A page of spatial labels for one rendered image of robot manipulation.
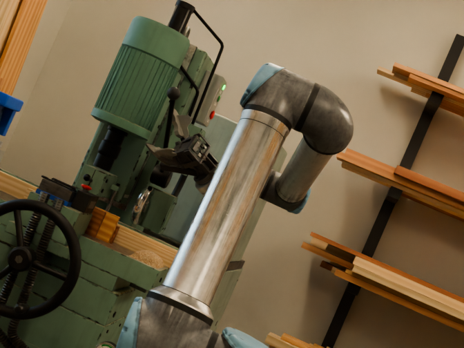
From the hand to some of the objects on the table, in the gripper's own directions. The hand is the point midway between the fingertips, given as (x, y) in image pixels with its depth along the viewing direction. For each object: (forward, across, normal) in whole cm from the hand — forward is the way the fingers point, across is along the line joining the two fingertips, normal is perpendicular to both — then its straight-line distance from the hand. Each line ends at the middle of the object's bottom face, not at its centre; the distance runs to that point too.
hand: (155, 124), depth 226 cm
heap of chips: (-25, +25, +11) cm, 37 cm away
